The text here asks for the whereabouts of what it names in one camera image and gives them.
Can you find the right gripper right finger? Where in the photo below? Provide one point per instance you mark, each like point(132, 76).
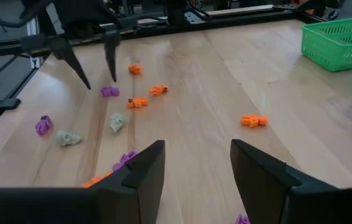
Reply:
point(263, 186)

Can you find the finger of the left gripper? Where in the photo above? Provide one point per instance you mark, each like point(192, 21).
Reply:
point(60, 49)
point(112, 49)

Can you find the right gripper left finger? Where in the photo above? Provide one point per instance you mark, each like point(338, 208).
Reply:
point(144, 186)

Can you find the purple plastic Halloween figure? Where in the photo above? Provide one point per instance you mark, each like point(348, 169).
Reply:
point(43, 125)
point(110, 91)
point(126, 158)
point(242, 219)

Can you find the orange plastic Halloween figure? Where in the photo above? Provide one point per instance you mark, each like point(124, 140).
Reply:
point(96, 179)
point(137, 102)
point(158, 90)
point(253, 120)
point(135, 69)

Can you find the beige plastic skull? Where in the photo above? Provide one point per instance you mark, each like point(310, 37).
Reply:
point(67, 138)
point(117, 122)

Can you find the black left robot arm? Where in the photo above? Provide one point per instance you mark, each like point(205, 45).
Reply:
point(175, 12)

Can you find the green plastic basket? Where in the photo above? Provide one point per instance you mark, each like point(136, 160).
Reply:
point(334, 53)

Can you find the silver mounting bracket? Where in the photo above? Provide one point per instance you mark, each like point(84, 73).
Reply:
point(34, 31)

